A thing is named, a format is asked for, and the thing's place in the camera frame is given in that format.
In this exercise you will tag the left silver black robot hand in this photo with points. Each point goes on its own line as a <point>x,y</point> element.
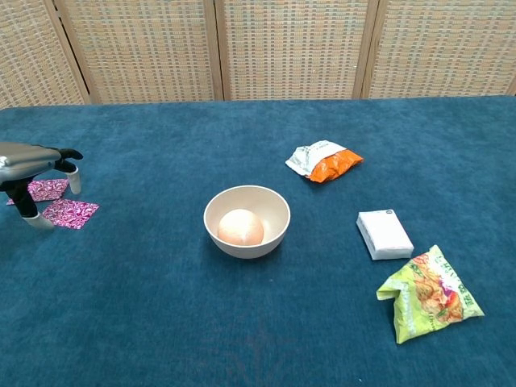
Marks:
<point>24,161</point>

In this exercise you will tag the pink patterned packet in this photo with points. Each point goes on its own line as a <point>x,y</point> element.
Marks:
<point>72,213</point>
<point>46,189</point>

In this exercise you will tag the beige round bowl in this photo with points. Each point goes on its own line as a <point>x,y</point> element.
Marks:
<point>246,197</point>

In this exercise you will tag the blue carpet table cover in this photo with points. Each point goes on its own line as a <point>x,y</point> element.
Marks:
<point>161,302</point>

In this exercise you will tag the orange fruit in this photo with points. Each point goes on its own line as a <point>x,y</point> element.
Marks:
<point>240,227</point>

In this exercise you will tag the woven bamboo folding screen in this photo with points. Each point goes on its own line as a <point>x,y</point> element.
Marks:
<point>290,48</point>

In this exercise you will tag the orange and white snack bag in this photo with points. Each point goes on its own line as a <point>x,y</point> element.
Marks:
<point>330,165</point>

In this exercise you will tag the white tissue pack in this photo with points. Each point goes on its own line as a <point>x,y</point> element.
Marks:
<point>385,234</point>

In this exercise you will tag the green snack bag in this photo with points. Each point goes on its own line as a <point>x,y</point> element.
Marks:
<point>431,298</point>

